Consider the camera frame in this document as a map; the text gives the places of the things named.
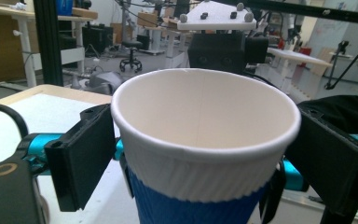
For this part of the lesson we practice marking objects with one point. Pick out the black metal frame post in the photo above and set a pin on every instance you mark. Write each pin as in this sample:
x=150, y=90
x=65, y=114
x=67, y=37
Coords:
x=48, y=43

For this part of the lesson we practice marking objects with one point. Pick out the blue bin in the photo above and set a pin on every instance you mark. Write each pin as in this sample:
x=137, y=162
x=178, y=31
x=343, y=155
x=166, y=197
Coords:
x=64, y=6

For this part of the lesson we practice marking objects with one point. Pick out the brown cardboard box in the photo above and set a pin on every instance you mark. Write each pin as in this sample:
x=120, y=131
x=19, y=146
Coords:
x=0, y=62

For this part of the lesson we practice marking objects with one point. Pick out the black round stool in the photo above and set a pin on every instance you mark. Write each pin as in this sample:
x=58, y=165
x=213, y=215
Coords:
x=131, y=45

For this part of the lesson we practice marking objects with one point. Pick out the blue ribbed paper cup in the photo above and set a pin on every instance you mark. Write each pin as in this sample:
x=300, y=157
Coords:
x=199, y=109

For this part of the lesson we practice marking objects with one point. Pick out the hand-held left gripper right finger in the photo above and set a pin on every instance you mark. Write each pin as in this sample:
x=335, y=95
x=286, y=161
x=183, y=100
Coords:
x=329, y=161

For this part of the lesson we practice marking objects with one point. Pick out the black tripod stand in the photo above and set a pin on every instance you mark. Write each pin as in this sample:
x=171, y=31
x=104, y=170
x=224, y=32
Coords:
x=351, y=63

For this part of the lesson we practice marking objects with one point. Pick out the white table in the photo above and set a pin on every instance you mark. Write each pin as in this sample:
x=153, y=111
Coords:
x=295, y=56

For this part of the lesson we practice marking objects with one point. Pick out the black metal frame beam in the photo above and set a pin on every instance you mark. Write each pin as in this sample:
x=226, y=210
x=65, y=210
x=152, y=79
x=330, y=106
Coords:
x=307, y=11

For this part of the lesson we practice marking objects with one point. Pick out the black equipment case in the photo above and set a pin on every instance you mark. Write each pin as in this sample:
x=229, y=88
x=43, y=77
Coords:
x=98, y=39

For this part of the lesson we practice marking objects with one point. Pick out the white desk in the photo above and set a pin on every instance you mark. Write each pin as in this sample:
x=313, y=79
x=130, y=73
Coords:
x=28, y=46

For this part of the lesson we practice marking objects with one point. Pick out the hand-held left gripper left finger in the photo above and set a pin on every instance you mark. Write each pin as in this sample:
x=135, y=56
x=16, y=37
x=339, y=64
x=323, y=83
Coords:
x=80, y=161

